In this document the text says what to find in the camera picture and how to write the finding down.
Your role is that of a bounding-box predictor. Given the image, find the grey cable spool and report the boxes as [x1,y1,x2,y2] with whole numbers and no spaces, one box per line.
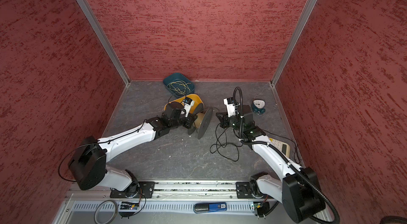
[188,103,213,139]

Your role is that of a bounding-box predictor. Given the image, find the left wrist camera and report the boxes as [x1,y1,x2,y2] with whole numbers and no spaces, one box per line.
[182,97,195,117]

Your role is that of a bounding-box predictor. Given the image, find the left corner aluminium profile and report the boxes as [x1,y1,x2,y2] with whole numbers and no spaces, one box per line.
[76,0,131,87]

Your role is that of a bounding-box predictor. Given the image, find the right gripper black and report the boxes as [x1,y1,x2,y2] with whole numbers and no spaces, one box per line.
[216,111,244,131]

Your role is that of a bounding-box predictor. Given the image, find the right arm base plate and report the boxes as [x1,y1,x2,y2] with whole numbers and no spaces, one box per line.
[235,182,255,199]

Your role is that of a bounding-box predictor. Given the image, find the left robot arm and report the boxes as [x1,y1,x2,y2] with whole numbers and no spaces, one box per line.
[68,102,203,198]

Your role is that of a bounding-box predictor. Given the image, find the blue black handheld device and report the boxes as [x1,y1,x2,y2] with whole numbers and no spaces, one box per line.
[193,202,227,214]

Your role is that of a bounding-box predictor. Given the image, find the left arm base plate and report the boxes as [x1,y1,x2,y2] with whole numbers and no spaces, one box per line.
[110,181,156,199]

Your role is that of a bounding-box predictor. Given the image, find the corner aluminium profile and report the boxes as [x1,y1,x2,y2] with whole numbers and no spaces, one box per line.
[76,0,131,87]
[270,0,333,86]

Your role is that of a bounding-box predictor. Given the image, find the aluminium rail frame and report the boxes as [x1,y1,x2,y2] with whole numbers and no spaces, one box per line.
[66,179,322,202]

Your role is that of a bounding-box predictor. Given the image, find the black cable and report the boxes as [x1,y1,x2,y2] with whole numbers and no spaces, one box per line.
[209,107,301,163]

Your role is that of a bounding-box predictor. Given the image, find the beige calculator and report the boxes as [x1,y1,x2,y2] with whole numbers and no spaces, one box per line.
[269,138,290,158]

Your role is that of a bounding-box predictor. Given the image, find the right corner aluminium profile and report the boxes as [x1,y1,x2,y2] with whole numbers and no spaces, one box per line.
[270,0,333,86]

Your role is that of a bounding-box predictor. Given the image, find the teal kitchen scale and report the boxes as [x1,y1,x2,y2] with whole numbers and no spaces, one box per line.
[251,99,266,115]

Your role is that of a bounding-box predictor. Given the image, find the teal plastic tray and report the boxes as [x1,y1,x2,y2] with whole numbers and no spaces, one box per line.
[163,72,195,98]

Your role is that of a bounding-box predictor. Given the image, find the yellow-green cable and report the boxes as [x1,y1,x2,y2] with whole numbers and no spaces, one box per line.
[167,80,192,95]

